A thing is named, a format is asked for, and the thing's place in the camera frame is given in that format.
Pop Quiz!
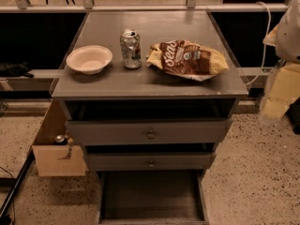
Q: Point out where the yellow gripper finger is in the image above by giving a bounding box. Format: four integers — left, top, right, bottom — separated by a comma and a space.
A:
259, 62, 300, 123

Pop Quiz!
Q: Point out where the brown chip bag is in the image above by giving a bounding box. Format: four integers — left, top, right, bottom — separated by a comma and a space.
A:
146, 40, 229, 82

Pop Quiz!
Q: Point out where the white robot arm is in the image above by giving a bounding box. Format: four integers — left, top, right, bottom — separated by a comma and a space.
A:
260, 0, 300, 121

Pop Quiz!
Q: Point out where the top grey drawer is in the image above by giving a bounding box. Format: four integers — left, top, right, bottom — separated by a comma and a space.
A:
66, 119, 233, 145

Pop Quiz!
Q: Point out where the grey drawer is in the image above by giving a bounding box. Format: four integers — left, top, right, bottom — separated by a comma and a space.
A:
66, 119, 233, 145
84, 152, 216, 172
95, 171, 210, 225

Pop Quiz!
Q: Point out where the middle grey drawer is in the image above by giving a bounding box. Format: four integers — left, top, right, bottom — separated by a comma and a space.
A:
84, 152, 216, 172

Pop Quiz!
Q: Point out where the grey drawer cabinet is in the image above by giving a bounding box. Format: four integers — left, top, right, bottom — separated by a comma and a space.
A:
51, 9, 249, 173

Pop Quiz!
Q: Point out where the bottom grey drawer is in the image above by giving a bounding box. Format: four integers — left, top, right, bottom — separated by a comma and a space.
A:
95, 171, 210, 225

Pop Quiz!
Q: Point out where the silver soda can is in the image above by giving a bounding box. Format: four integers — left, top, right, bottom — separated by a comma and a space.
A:
120, 29, 142, 69

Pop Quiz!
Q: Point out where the white paper bowl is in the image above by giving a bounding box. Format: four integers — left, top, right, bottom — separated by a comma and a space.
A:
67, 45, 113, 75

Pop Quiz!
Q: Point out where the dark can in box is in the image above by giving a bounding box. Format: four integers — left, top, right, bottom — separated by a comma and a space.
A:
54, 135, 68, 145

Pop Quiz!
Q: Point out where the cardboard box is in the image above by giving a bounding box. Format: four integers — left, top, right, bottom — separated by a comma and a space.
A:
32, 101, 86, 176

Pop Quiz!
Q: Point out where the black object on ledge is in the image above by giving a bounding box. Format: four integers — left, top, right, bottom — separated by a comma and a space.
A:
0, 62, 34, 78

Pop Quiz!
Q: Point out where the white cable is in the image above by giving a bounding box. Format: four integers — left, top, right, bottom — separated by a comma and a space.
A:
244, 1, 272, 86

